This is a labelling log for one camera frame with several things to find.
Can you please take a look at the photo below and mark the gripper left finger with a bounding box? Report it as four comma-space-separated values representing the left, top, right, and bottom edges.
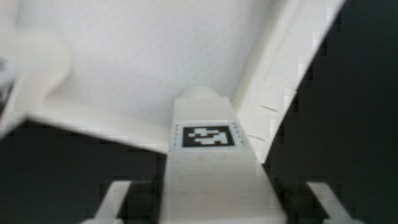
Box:
78, 179, 162, 224

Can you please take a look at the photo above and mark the white square desk top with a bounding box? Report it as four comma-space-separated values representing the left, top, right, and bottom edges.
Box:
18, 0, 347, 156

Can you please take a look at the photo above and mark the white leg with peg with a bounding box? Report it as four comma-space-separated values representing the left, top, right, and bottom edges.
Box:
158, 86, 288, 224

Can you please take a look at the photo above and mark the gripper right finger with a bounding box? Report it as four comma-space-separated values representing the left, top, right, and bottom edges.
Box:
275, 180, 370, 224

